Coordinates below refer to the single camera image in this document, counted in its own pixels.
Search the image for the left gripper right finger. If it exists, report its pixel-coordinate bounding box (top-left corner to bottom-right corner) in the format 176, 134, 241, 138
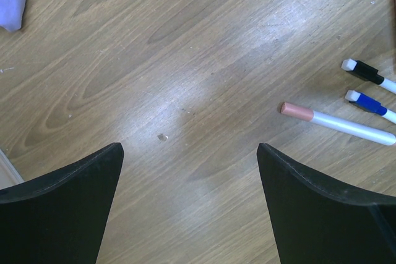
257, 143, 395, 263

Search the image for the black cap whiteboard marker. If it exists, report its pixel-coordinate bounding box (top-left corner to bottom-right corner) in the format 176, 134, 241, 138
341, 59, 395, 94

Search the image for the blue cap whiteboard marker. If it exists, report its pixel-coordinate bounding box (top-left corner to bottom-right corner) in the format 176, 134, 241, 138
345, 90, 395, 124

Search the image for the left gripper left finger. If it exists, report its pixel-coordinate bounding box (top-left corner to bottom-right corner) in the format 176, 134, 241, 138
1, 143, 124, 263

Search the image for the pink cap white marker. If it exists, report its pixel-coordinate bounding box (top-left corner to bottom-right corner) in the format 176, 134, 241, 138
280, 102, 395, 146

